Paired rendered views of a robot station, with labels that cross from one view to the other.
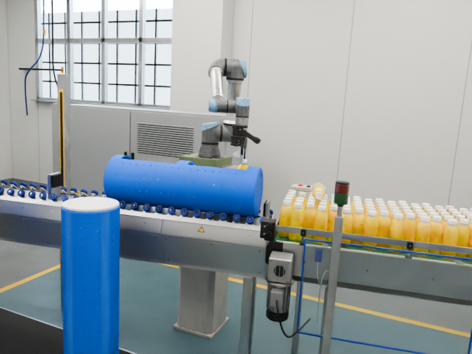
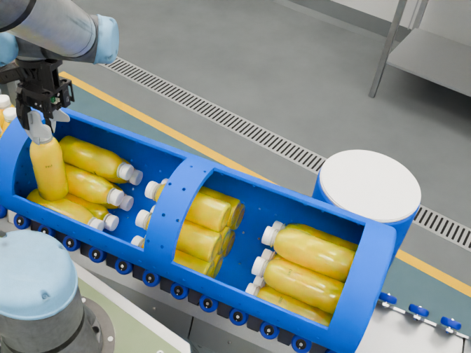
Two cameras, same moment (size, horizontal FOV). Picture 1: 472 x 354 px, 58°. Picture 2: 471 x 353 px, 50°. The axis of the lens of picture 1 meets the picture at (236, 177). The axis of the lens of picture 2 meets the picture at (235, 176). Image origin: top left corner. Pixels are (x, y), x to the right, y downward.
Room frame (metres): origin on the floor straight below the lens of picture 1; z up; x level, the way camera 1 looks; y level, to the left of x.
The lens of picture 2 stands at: (3.18, 0.48, 1.98)
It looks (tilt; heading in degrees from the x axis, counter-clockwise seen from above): 44 degrees down; 186
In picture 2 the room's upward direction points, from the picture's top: 7 degrees clockwise
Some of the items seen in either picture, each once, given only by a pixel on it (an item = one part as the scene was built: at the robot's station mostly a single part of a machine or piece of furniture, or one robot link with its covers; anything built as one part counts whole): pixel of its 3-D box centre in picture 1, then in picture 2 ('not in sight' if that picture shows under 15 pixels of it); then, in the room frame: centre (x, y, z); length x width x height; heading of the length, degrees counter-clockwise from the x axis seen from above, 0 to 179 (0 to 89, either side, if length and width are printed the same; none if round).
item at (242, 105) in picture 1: (242, 107); not in sight; (2.41, -0.02, 1.55); 0.09 x 0.08 x 0.11; 9
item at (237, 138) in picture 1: (239, 135); (41, 81); (2.41, -0.01, 1.39); 0.09 x 0.08 x 0.12; 77
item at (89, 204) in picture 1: (90, 204); (369, 183); (2.12, 0.73, 1.03); 0.28 x 0.28 x 0.01
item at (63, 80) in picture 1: (65, 197); not in sight; (2.96, 1.20, 0.85); 0.06 x 0.06 x 1.70; 77
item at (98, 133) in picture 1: (143, 176); not in sight; (4.59, 1.00, 0.72); 2.15 x 0.54 x 1.45; 67
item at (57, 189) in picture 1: (55, 185); not in sight; (2.61, 1.12, 1.00); 0.10 x 0.04 x 0.15; 167
